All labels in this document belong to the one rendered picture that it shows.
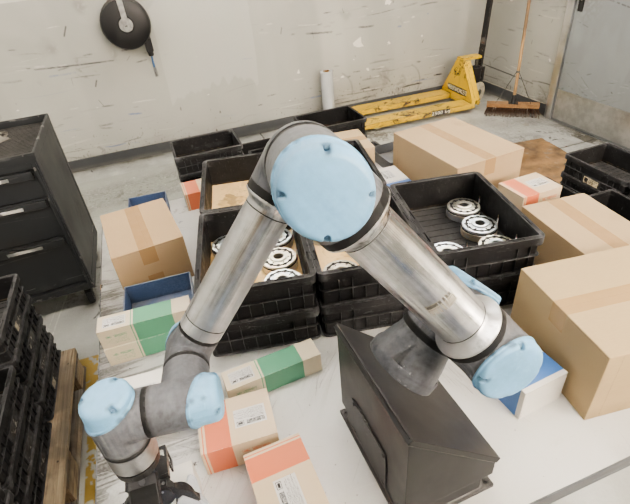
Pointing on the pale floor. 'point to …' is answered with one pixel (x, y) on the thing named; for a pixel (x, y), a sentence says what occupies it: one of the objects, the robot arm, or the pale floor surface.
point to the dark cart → (34, 213)
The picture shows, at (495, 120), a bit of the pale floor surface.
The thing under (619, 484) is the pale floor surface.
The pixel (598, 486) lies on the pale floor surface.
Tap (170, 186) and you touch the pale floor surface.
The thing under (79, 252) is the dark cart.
